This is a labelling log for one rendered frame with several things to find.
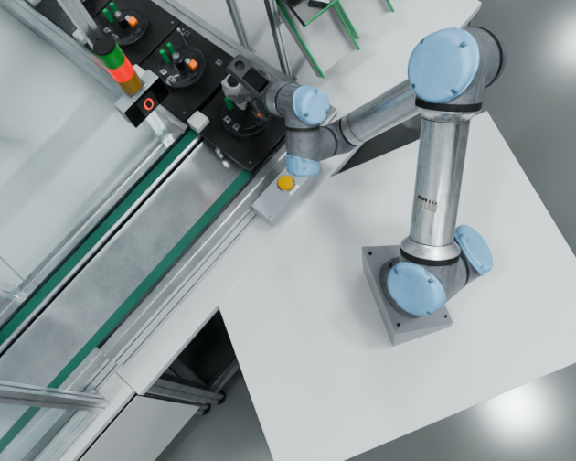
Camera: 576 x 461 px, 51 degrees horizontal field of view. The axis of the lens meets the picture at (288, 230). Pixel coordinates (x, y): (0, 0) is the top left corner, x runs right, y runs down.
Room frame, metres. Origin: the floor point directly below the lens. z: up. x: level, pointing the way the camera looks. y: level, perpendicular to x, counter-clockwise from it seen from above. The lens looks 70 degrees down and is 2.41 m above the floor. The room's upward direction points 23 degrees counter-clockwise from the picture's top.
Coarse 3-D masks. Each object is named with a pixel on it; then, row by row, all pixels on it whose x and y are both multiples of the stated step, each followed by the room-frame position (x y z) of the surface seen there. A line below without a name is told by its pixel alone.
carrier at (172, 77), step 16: (176, 32) 1.25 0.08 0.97; (192, 32) 1.23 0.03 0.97; (160, 48) 1.22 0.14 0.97; (176, 48) 1.18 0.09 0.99; (192, 48) 1.16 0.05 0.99; (208, 48) 1.15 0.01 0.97; (144, 64) 1.19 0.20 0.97; (160, 64) 1.15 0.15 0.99; (176, 64) 1.11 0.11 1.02; (208, 64) 1.10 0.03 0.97; (224, 64) 1.08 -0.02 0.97; (176, 80) 1.08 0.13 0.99; (192, 80) 1.06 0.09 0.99; (208, 80) 1.05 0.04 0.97; (176, 96) 1.04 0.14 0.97; (192, 96) 1.02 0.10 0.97; (208, 96) 1.00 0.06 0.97; (176, 112) 0.99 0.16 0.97; (192, 112) 0.97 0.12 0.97
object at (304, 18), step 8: (288, 0) 0.98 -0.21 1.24; (296, 0) 0.99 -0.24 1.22; (304, 0) 0.98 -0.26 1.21; (336, 0) 0.95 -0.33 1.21; (296, 8) 0.97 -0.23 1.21; (304, 8) 0.96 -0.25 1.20; (312, 8) 0.96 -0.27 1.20; (320, 8) 0.95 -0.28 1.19; (328, 8) 0.95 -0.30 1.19; (296, 16) 0.95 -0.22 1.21; (304, 16) 0.95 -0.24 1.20; (312, 16) 0.94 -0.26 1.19; (304, 24) 0.92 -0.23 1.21
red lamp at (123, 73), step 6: (126, 60) 0.90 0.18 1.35; (126, 66) 0.89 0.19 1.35; (132, 66) 0.91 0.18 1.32; (114, 72) 0.89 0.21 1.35; (120, 72) 0.88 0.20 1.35; (126, 72) 0.89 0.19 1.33; (132, 72) 0.89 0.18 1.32; (114, 78) 0.89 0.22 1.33; (120, 78) 0.89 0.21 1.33; (126, 78) 0.88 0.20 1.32
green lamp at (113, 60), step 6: (114, 48) 0.89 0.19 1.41; (120, 48) 0.91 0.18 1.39; (96, 54) 0.90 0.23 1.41; (108, 54) 0.89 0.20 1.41; (114, 54) 0.89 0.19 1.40; (120, 54) 0.89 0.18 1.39; (102, 60) 0.89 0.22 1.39; (108, 60) 0.88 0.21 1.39; (114, 60) 0.88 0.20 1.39; (120, 60) 0.89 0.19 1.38; (108, 66) 0.89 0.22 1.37; (114, 66) 0.88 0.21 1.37; (120, 66) 0.89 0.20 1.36
